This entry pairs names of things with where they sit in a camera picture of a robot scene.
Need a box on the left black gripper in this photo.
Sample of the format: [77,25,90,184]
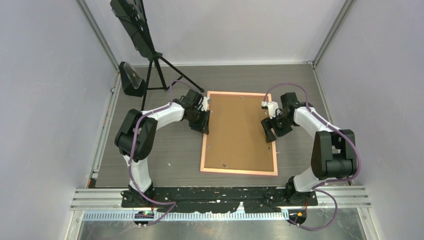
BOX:
[186,108,210,135]

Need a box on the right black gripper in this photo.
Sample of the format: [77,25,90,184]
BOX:
[261,112,296,144]

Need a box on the brown cardboard backing board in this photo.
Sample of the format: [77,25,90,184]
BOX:
[202,94,276,173]

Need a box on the pink wooden picture frame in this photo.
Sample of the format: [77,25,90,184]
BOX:
[199,91,279,177]

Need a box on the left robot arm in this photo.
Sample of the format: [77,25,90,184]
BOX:
[114,89,211,207]

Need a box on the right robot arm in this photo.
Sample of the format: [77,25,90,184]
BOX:
[260,92,359,205]

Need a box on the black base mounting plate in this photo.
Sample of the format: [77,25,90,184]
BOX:
[120,186,318,214]

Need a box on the black wedge stand base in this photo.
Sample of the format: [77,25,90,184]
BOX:
[118,61,146,98]

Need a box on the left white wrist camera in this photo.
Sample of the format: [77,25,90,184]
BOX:
[199,96,210,112]

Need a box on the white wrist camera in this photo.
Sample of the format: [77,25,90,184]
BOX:
[261,101,279,119]
[199,96,210,112]

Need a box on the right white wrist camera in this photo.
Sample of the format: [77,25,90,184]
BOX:
[261,101,279,119]

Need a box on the black camera tripod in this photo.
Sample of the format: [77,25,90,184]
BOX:
[141,51,205,111]

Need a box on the aluminium rail front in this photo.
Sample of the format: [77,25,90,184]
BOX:
[70,185,372,223]

